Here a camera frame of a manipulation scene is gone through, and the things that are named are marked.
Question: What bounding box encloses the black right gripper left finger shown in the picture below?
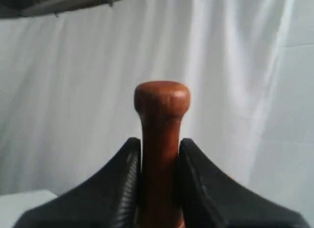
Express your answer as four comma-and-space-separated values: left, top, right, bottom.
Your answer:
14, 138, 141, 228

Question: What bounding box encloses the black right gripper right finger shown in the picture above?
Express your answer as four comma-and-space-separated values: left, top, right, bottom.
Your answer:
177, 138, 310, 228

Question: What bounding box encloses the brown wooden pestle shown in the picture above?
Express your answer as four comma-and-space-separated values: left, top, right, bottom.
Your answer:
134, 81, 190, 228

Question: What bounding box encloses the grey backdrop curtain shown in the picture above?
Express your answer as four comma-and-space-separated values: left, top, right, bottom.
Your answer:
0, 0, 314, 200

